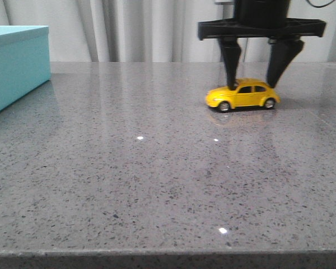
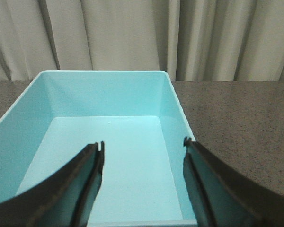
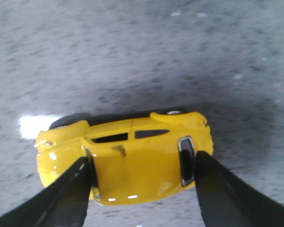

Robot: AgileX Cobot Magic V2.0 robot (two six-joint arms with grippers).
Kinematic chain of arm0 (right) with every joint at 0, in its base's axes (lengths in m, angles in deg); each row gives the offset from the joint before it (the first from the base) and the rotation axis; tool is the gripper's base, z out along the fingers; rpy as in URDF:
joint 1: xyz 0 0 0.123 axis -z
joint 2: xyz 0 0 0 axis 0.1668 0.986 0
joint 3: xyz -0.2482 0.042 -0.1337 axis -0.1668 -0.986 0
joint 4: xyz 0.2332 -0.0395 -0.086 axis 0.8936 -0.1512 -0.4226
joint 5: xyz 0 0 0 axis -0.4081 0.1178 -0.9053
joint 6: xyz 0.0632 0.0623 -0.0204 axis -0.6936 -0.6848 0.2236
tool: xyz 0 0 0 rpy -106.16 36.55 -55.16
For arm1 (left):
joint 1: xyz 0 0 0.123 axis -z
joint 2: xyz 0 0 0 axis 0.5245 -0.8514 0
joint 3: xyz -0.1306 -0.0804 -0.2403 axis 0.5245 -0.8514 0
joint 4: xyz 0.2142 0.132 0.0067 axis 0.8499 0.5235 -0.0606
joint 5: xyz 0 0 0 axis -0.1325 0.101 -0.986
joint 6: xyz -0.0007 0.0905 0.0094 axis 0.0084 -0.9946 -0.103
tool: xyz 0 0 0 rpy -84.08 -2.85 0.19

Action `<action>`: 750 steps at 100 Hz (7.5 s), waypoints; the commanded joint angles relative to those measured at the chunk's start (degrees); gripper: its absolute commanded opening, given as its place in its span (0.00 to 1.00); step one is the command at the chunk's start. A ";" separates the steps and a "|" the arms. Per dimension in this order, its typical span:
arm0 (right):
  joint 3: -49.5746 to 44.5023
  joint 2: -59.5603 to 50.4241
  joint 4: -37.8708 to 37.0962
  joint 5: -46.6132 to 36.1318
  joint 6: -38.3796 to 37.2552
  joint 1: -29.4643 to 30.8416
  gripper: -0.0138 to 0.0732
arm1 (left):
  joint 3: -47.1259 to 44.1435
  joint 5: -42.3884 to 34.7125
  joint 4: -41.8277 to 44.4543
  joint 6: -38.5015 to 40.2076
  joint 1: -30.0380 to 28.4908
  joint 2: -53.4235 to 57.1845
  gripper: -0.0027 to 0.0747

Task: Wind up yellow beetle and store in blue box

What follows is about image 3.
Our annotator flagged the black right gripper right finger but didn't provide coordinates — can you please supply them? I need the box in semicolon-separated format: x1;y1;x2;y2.
195;151;284;227

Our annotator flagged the yellow toy beetle car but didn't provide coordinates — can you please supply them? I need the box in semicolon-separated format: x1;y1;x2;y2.
35;110;213;205

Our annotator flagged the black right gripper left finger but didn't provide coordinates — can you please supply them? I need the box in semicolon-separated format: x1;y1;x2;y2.
0;157;91;227

